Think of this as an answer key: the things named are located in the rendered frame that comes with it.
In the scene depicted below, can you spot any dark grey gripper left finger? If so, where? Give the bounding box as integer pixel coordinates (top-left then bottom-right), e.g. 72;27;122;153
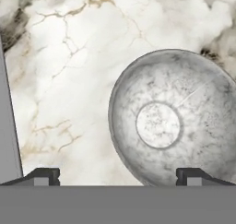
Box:
0;168;61;187

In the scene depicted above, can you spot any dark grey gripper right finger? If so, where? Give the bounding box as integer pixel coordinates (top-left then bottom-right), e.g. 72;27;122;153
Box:
175;168;236;187

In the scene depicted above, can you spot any grey marbled bowl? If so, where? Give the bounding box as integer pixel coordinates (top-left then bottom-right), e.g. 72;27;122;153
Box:
108;48;236;187

